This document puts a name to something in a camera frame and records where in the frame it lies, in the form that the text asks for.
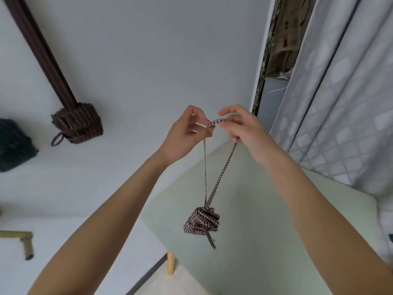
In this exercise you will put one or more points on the dark patterned door frame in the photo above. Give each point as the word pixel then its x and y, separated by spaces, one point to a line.
pixel 266 58

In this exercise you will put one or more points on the pale green chair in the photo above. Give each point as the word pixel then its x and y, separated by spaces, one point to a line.
pixel 254 230

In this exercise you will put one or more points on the brown wicker basket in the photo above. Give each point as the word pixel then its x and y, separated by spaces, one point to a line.
pixel 78 124

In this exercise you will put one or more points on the dark green knitted cushion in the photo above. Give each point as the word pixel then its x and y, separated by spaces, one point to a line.
pixel 15 145

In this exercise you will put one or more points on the person's right thumb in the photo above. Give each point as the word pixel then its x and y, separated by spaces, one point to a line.
pixel 229 125

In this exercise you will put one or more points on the person's left forearm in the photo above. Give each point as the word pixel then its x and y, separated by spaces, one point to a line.
pixel 107 221

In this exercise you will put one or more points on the dark brown wooden post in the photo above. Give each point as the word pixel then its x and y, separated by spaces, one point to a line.
pixel 40 49

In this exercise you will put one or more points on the person's right hand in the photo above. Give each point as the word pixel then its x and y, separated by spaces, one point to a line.
pixel 251 135

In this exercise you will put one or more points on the grey patterned curtain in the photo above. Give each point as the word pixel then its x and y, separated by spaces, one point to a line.
pixel 347 98

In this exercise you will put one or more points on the person's right forearm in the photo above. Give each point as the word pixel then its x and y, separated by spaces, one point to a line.
pixel 319 221

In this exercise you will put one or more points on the person's left hand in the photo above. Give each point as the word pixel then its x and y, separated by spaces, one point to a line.
pixel 179 139

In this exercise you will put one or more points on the bamboo frame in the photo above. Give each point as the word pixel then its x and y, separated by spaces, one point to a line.
pixel 21 238

